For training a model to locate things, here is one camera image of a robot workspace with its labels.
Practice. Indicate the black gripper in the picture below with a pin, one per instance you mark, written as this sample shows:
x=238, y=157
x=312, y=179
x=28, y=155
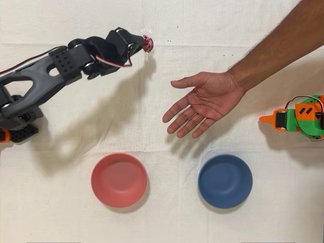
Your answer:
x=121, y=40

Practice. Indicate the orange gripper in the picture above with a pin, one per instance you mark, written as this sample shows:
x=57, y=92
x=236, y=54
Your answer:
x=280, y=119

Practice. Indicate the pink candy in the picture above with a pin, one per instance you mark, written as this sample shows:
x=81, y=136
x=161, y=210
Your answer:
x=148, y=43

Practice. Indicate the person's bare forearm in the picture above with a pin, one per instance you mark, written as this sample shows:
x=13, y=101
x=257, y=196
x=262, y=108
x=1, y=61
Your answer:
x=283, y=43

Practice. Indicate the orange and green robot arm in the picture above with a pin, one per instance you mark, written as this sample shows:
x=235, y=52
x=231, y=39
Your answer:
x=308, y=121

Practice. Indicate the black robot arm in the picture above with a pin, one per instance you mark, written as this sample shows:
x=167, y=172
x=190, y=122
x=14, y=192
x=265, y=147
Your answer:
x=40, y=83

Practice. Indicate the person's open hand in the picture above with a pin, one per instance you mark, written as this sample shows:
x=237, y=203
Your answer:
x=212, y=100

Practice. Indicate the blue plastic bowl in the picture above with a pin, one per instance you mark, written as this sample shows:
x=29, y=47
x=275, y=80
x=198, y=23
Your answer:
x=225, y=181

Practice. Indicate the pink plastic bowl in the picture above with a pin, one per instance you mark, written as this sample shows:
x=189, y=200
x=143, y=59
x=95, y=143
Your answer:
x=119, y=179

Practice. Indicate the white tablecloth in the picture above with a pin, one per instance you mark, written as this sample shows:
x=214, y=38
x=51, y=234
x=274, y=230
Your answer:
x=162, y=227

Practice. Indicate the orange table clamp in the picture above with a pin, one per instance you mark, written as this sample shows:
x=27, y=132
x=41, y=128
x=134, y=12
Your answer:
x=3, y=135

